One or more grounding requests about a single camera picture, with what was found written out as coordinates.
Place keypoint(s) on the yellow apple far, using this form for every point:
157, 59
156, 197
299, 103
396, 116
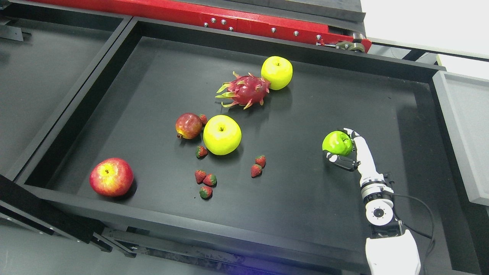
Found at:
278, 71

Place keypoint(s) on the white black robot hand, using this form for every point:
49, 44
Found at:
361, 160

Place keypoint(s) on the black shelf tray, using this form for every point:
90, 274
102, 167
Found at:
302, 214

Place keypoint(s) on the green apple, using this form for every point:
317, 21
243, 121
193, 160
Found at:
337, 142

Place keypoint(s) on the red metal beam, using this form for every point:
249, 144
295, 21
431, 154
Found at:
245, 22

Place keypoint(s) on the toy strawberry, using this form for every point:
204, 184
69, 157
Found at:
201, 152
210, 180
203, 119
206, 192
261, 160
256, 170
199, 176

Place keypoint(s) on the red apple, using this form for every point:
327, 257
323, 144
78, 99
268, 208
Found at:
112, 177

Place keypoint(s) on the yellow apple near centre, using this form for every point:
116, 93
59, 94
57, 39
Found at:
222, 135

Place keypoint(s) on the red pomegranate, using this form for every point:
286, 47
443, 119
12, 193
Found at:
188, 126

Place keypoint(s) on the pink dragon fruit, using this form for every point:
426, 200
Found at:
244, 91

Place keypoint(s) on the black metal shelf rack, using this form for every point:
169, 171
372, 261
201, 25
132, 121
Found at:
59, 50

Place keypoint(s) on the yellow apple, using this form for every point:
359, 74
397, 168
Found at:
278, 71
222, 135

